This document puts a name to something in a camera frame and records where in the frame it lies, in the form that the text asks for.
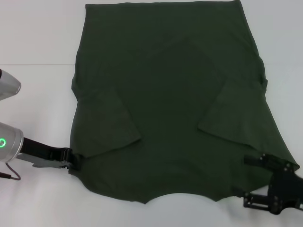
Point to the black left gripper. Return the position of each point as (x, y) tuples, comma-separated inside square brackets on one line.
[(40, 153)]

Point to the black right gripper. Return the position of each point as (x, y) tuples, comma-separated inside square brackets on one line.
[(287, 186)]

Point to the dark green t-shirt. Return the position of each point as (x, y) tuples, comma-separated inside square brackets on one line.
[(170, 94)]

